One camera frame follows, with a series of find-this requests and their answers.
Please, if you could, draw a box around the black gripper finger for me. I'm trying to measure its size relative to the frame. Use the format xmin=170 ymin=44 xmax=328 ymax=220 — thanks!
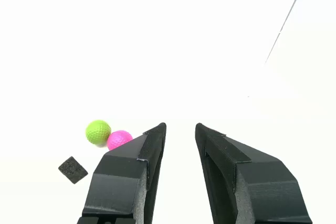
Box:
xmin=77 ymin=122 xmax=167 ymax=224
xmin=195 ymin=122 xmax=313 ymax=224

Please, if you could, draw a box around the black foam box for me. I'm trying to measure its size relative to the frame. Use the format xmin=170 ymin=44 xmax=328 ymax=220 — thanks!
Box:
xmin=58 ymin=156 xmax=89 ymax=185

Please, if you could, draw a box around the pink golf ball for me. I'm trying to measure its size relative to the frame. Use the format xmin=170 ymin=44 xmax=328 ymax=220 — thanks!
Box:
xmin=107 ymin=130 xmax=133 ymax=151

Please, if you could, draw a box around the green golf ball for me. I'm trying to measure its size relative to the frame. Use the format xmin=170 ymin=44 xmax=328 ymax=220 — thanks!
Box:
xmin=85 ymin=120 xmax=112 ymax=145

